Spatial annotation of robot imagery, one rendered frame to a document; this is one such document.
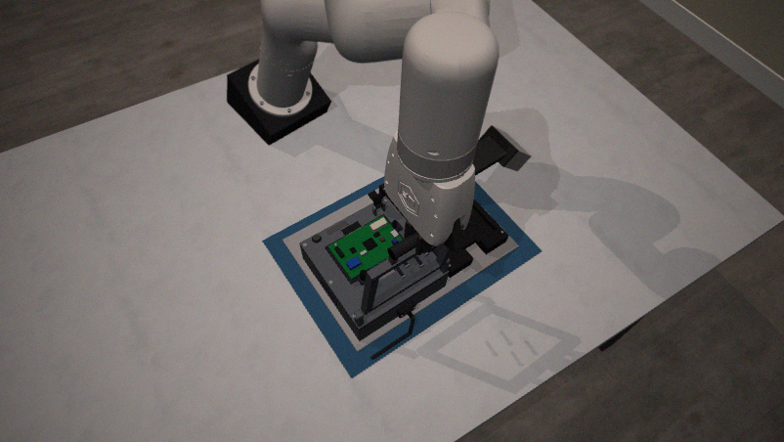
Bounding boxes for green circuit board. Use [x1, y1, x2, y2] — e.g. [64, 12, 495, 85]
[328, 215, 402, 280]

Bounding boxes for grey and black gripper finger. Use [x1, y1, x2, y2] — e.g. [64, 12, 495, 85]
[404, 220, 416, 238]
[415, 219, 463, 255]

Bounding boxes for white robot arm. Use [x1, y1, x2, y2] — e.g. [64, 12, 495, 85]
[248, 0, 531, 179]

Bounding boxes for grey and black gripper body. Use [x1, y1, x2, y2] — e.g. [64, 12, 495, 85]
[384, 130, 475, 246]

